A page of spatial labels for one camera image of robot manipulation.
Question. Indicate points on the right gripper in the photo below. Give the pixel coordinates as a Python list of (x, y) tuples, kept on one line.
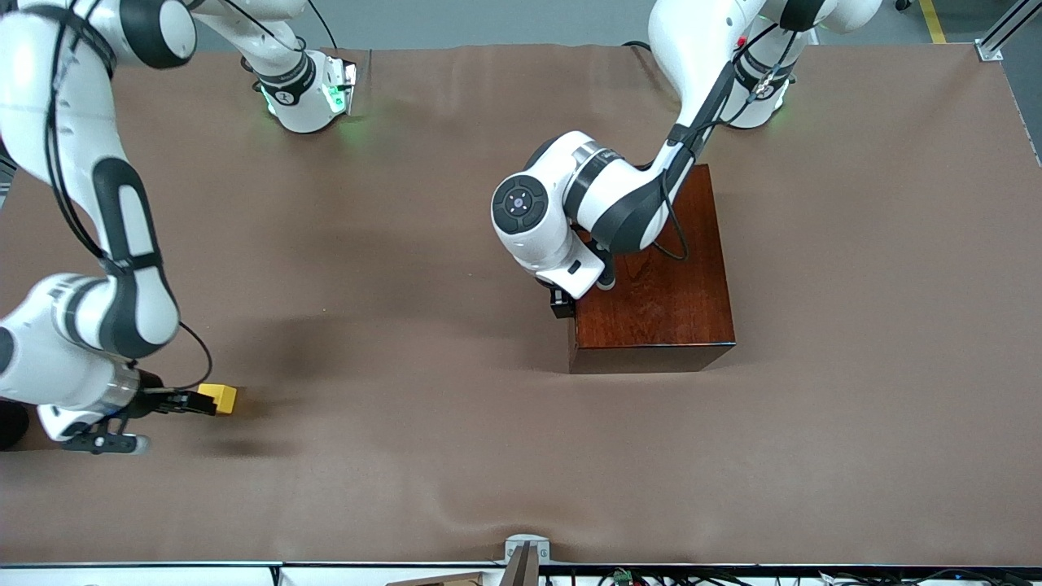
[(157, 402)]

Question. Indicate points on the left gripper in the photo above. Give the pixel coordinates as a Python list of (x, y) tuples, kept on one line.
[(561, 303)]

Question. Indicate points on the yellow block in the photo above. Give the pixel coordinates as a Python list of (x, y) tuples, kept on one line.
[(224, 399)]

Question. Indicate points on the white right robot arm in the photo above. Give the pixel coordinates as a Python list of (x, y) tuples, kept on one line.
[(32, 122)]

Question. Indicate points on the dark brown wooden cabinet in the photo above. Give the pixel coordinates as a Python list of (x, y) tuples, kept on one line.
[(676, 317)]

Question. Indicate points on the black round object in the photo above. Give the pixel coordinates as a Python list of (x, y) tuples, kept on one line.
[(10, 431)]

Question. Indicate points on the brown table cloth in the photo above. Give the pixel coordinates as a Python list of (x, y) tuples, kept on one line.
[(407, 407)]

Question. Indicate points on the light wooden board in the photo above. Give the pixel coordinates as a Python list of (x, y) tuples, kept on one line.
[(440, 581)]

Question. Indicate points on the white table edge rail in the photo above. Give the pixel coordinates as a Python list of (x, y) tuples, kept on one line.
[(163, 576)]

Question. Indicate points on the grey clamp bracket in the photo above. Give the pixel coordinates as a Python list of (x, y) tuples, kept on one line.
[(527, 541)]

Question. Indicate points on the grey metal post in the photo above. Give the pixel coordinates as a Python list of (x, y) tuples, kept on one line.
[(521, 570)]

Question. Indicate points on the aluminium profile with bracket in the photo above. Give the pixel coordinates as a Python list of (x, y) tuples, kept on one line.
[(989, 50)]

